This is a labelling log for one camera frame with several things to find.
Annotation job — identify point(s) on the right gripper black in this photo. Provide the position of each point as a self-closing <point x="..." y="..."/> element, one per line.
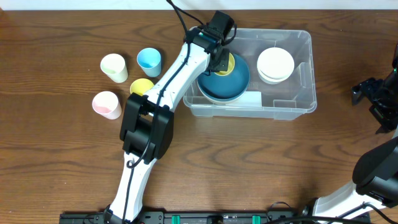
<point x="369" y="92"/>

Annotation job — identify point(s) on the cream plastic cup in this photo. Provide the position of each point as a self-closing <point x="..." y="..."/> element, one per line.
<point x="114" y="66"/>

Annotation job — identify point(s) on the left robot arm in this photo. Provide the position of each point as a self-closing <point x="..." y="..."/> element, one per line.
<point x="148" y="122"/>

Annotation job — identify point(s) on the pink plastic cup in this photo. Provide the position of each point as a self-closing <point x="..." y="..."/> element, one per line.
<point x="106" y="103"/>

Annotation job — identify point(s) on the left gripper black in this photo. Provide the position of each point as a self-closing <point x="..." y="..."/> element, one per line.
<point x="221" y="59"/>

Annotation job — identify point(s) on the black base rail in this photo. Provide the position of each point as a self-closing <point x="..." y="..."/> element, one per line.
<point x="158" y="217"/>

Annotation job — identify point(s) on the clear plastic storage container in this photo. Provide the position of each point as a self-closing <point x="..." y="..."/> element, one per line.
<point x="286" y="100"/>

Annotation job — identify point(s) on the small yellow bowl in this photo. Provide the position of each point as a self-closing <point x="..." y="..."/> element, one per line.
<point x="271" y="81"/>

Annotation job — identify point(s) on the large dark blue bowl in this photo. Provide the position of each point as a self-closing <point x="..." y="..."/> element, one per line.
<point x="205" y="94"/>

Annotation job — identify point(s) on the small white bowl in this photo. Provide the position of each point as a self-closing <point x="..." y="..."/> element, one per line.
<point x="275" y="63"/>

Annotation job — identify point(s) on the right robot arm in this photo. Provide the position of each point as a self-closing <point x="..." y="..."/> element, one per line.
<point x="374" y="180"/>

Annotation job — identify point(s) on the yellow plastic cup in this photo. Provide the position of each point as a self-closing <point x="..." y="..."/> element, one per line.
<point x="230" y="68"/>
<point x="140" y="86"/>

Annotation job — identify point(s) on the light blue plastic cup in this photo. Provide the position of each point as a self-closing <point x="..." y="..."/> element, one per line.
<point x="150" y="60"/>

